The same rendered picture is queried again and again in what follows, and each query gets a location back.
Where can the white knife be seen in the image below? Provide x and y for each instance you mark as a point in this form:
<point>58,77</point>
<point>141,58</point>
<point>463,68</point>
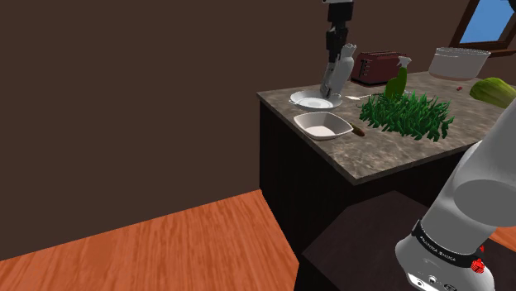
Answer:
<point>358,97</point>

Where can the green spray bottle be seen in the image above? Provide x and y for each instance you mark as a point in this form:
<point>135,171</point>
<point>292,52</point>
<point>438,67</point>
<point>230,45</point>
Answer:
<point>397,82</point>

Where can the dark robot stand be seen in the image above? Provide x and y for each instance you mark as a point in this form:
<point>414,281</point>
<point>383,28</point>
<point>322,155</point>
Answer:
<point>363,246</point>

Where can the white square bowl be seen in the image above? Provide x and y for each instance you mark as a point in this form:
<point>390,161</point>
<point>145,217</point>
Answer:
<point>322,125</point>

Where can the dark red toaster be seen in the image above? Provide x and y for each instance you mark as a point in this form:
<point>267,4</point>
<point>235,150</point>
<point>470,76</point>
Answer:
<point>377,68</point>

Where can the large white pot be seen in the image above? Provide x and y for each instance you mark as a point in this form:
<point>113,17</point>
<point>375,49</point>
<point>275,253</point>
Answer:
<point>457,64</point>

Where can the green melon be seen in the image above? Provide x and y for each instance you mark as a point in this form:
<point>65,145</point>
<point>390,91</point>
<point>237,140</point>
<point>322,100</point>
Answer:
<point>494,90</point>

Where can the dark kitchen cabinet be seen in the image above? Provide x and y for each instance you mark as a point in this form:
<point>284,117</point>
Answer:
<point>298,173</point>

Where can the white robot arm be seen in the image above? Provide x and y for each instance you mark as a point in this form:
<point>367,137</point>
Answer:
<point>463,209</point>

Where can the green grass plant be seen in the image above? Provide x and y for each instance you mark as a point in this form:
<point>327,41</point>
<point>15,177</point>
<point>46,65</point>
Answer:
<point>407,117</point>

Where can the white leaning bottle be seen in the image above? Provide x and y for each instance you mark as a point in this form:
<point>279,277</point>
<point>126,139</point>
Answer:
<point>342,72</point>

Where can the brown framed window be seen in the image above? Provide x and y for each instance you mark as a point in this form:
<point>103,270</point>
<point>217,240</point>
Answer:
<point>487,20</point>

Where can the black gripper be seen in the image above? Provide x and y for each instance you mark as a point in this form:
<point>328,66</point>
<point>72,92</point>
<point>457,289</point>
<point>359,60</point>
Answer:
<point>340,14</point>

